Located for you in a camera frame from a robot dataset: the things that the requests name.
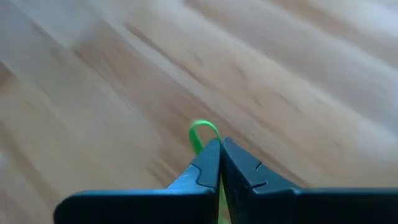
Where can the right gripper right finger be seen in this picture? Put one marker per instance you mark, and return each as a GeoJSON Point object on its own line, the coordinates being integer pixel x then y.
{"type": "Point", "coordinates": [295, 205]}

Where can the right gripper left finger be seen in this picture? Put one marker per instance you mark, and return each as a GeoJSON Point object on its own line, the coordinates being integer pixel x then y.
{"type": "Point", "coordinates": [140, 207]}

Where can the green rubber band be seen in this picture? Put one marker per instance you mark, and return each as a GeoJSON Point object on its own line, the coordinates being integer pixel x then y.
{"type": "Point", "coordinates": [192, 137]}

